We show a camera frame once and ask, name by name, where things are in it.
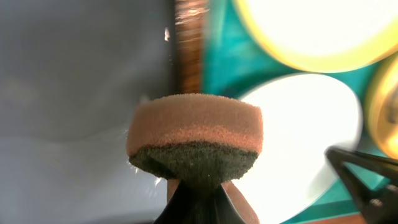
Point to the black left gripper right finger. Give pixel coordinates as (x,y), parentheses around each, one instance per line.
(376,206)

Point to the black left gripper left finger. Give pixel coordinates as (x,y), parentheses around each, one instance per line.
(189,206)

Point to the green and orange sponge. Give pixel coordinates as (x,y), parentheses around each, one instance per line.
(206,141)

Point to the yellow plate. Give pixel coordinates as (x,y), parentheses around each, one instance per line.
(380,107)
(322,35)

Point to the white plate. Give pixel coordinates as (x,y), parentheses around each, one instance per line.
(303,115)

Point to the teal serving tray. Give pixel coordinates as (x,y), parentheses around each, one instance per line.
(235,64)

